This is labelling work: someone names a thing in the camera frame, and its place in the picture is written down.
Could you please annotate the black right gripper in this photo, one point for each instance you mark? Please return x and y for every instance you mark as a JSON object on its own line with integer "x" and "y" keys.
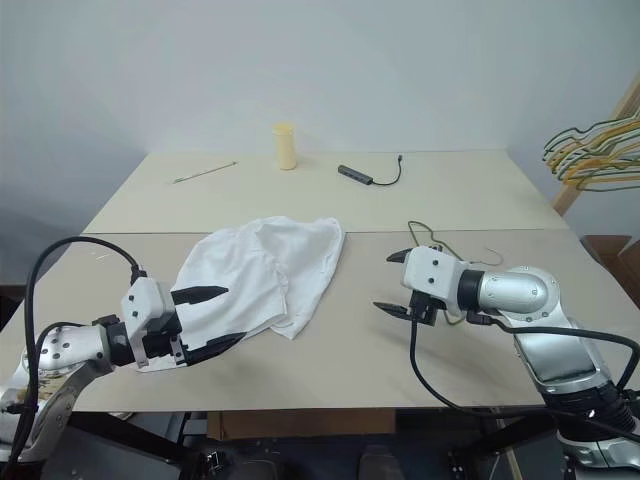
{"x": 425, "y": 307}

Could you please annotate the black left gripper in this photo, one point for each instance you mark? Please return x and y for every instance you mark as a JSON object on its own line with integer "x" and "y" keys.
{"x": 160, "y": 345}

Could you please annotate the white cloth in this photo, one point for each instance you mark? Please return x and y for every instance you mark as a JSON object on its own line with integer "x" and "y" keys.
{"x": 260, "y": 270}

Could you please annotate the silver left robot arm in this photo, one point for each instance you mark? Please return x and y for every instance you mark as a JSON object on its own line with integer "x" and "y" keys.
{"x": 60, "y": 350}

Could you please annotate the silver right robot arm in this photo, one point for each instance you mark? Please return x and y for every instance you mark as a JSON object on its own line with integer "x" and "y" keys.
{"x": 520, "y": 290}

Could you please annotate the brown cardboard box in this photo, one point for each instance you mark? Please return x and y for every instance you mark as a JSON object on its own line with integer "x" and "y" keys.
{"x": 300, "y": 425}
{"x": 612, "y": 255}

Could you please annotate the thin green pen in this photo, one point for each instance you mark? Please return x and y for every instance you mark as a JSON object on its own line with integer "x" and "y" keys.
{"x": 205, "y": 172}

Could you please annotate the pale yellow cylindrical container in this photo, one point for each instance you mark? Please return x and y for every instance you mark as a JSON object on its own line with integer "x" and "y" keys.
{"x": 285, "y": 147}

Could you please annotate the wooden clothes rack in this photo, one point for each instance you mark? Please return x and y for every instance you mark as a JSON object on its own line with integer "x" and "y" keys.
{"x": 567, "y": 197}

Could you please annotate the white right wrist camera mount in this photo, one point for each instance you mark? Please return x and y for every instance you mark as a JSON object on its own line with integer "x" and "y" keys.
{"x": 430, "y": 272}

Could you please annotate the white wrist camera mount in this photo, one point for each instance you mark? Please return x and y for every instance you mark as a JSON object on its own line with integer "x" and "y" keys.
{"x": 430, "y": 272}
{"x": 145, "y": 300}

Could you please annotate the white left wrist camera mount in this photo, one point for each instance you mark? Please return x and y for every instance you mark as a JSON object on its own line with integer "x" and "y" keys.
{"x": 145, "y": 300}

